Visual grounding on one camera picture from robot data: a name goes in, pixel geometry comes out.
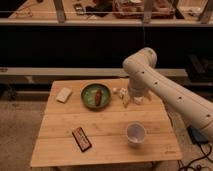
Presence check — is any green round plate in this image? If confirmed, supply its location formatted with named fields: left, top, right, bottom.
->
left=81, top=83, right=111, bottom=110

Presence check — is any white patterned box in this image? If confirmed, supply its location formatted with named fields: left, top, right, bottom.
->
left=119, top=88, right=142, bottom=105

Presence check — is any wooden table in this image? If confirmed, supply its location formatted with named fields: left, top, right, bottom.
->
left=31, top=80, right=182, bottom=167

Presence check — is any red chocolate bar packet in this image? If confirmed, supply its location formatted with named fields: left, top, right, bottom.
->
left=72, top=127, right=92, bottom=152

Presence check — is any blue foot pedal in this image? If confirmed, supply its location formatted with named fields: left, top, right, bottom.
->
left=187, top=126, right=209, bottom=144

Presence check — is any brown sausage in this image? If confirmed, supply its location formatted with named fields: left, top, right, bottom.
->
left=95, top=89, right=102, bottom=106

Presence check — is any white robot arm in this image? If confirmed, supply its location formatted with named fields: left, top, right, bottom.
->
left=123, top=47, right=213, bottom=142

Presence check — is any yellow sponge block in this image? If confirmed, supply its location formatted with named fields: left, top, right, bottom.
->
left=122, top=95, right=130, bottom=108

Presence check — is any white paper cup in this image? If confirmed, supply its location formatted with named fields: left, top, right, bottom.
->
left=126, top=122, right=146, bottom=148

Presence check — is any white rectangular sponge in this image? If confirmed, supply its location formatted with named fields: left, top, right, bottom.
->
left=56, top=88, right=72, bottom=103

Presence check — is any black cable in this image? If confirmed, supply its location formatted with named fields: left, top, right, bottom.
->
left=177, top=142, right=213, bottom=171

